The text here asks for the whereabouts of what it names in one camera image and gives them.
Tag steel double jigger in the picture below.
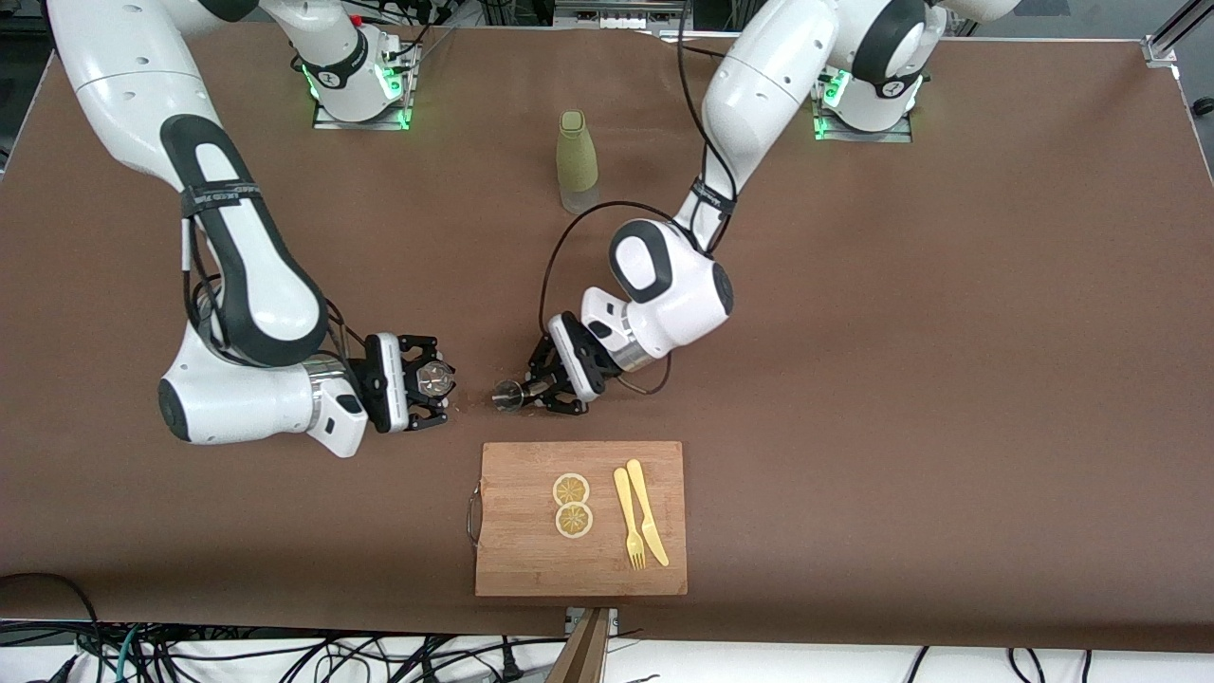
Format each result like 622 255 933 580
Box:
490 378 534 416

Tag scattered metal bits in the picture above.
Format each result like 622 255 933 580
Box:
446 365 537 418

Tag yellow plastic fork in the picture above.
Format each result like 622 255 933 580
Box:
613 467 648 571

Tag yellow plastic knife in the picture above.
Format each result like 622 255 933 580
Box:
626 458 671 568

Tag wooden cutting board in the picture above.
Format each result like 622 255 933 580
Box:
466 441 689 598

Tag green sleeved glass bottle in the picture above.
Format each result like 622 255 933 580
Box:
556 110 600 215

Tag brown table cover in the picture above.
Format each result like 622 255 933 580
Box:
0 17 1214 655

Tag grey power strip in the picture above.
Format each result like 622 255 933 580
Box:
554 0 694 29

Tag metal post bracket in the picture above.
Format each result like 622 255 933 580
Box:
565 607 619 638

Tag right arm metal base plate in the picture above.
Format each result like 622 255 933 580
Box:
313 43 418 132

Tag vertical camera stand post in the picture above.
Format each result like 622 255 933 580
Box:
547 608 610 683

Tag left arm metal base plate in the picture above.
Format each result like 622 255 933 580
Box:
811 74 913 143

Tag aluminium frame profile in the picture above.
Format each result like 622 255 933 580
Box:
1143 0 1214 65

